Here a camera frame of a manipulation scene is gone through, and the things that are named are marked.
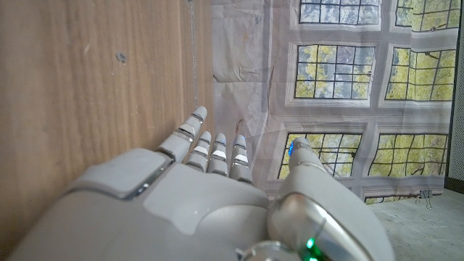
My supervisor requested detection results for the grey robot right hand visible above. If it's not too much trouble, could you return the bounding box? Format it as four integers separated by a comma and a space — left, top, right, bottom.
7, 105, 396, 261

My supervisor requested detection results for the printed window backdrop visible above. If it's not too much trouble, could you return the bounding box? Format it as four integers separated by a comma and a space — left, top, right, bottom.
211, 0, 461, 206

